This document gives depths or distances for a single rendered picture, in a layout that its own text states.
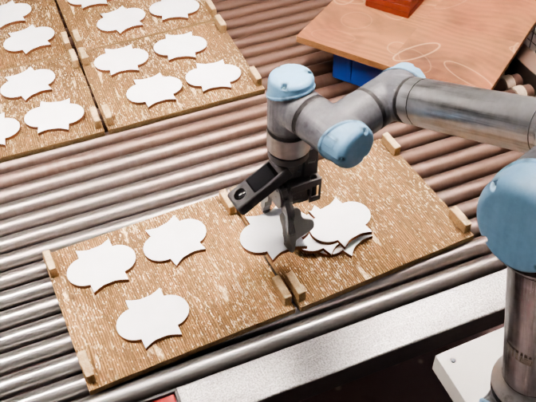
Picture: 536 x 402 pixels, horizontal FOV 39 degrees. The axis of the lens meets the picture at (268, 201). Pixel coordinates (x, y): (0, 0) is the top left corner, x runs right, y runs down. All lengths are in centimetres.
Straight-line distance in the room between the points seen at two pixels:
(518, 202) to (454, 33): 119
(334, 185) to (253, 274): 31
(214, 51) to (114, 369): 100
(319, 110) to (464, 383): 58
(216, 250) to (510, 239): 80
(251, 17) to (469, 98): 125
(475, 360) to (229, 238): 55
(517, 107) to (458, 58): 88
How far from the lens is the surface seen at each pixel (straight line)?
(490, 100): 108
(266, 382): 141
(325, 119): 115
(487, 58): 194
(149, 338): 144
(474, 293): 156
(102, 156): 185
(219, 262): 155
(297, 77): 120
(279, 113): 120
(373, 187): 170
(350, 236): 155
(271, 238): 142
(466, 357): 147
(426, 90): 116
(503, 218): 89
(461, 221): 162
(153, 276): 154
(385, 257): 156
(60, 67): 212
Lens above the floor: 212
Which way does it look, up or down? 46 degrees down
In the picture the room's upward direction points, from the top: 2 degrees counter-clockwise
